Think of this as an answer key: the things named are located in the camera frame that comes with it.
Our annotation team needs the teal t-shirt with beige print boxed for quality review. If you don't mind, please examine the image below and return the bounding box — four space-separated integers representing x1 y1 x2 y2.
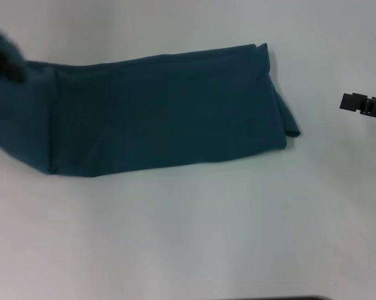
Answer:
0 31 302 179

